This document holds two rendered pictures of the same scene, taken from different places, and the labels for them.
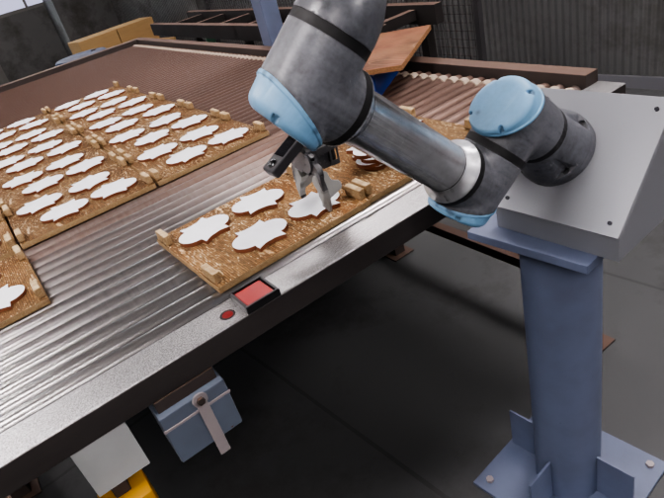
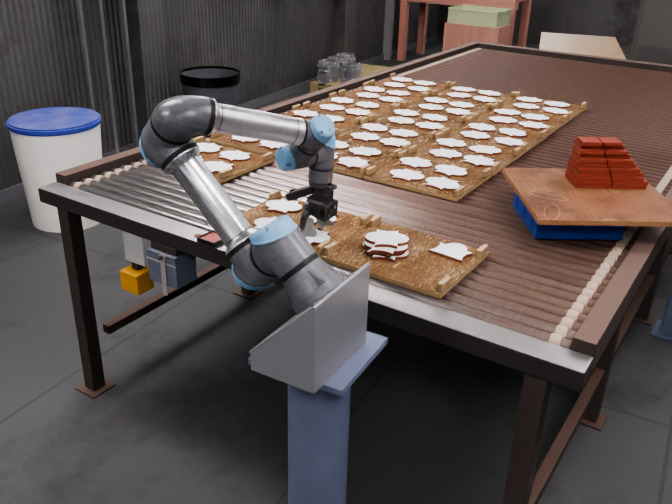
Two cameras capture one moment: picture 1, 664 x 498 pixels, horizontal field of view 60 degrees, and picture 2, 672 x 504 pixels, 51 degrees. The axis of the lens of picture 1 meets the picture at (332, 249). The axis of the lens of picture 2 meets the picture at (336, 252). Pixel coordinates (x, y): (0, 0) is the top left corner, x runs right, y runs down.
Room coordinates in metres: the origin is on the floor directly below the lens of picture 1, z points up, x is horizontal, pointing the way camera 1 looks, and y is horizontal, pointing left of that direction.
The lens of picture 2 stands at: (0.27, -1.83, 1.89)
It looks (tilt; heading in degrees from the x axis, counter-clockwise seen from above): 26 degrees down; 61
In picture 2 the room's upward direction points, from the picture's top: 2 degrees clockwise
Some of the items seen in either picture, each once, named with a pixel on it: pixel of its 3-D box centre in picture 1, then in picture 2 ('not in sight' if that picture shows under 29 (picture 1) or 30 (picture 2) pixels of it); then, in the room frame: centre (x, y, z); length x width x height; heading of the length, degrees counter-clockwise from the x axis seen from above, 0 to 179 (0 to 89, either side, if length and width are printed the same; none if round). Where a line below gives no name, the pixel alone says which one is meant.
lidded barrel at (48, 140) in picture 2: not in sight; (62, 169); (0.83, 2.79, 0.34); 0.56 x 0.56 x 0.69
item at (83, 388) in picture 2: not in sight; (82, 302); (0.59, 0.84, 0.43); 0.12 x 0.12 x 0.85; 28
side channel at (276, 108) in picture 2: not in sight; (341, 92); (2.37, 1.88, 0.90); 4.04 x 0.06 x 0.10; 28
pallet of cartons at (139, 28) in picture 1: (128, 55); not in sight; (8.57, 2.00, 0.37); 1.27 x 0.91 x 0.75; 123
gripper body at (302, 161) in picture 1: (311, 144); (320, 199); (1.23, -0.02, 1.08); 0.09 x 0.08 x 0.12; 119
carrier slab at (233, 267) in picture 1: (260, 222); (297, 224); (1.23, 0.15, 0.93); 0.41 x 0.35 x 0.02; 119
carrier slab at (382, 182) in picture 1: (388, 151); (406, 255); (1.44, -0.22, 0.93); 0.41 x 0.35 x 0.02; 118
